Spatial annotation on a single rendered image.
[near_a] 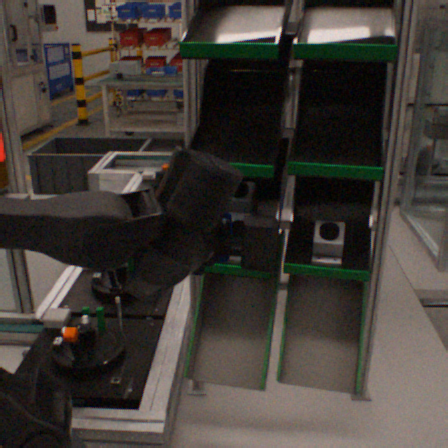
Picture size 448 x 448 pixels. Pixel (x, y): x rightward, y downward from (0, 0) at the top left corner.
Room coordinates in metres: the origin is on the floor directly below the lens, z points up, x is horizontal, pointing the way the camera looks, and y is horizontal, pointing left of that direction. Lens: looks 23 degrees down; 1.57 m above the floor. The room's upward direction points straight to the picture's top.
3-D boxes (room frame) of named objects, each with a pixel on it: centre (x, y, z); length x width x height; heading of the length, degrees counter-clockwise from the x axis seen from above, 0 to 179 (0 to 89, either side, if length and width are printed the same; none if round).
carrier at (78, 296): (1.05, 0.24, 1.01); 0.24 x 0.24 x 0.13; 87
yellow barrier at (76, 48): (9.18, 1.90, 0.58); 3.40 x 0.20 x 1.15; 173
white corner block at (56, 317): (0.90, 0.35, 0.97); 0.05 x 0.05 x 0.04; 87
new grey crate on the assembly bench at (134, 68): (6.46, 1.21, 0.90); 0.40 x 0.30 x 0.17; 175
